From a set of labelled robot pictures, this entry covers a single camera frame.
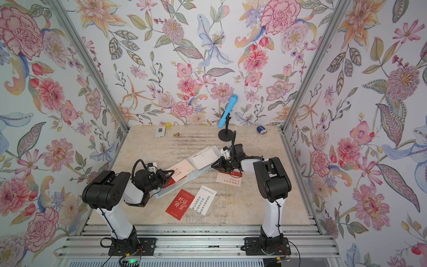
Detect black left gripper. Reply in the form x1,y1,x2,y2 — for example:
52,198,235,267
144,170,175,194

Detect red card gold characters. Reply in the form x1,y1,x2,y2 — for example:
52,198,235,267
163,178,176,189

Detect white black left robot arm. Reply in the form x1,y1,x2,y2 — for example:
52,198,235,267
82,159,175,254

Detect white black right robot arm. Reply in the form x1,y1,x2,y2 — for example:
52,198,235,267
211,129,292,256

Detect cream card red top band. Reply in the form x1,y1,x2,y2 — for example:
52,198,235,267
216,171,242,187

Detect white card black text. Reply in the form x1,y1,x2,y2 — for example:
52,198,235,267
190,185,217,216

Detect white playing card box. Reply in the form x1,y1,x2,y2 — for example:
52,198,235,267
155,126,166,138

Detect small blue cylinder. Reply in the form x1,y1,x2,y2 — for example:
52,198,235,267
257,126,268,135

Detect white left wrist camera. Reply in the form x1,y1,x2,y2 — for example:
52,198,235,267
147,162,157,173

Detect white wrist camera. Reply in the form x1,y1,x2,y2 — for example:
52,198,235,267
221,146,231,159
147,162,157,173

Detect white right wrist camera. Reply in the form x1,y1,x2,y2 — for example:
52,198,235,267
221,146,231,159

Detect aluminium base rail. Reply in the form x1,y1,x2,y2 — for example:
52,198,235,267
54,224,344,267

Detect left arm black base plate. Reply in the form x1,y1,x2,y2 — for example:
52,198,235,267
108,238,157,256

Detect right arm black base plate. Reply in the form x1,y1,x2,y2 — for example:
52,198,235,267
240,237,291,257

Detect aluminium corner post left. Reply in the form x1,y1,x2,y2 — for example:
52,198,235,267
46,0,130,131

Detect aluminium corner post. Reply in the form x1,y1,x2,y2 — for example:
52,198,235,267
46,0,130,131
281,0,351,132

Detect aluminium corner post right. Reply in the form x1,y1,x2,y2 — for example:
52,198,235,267
281,0,351,132

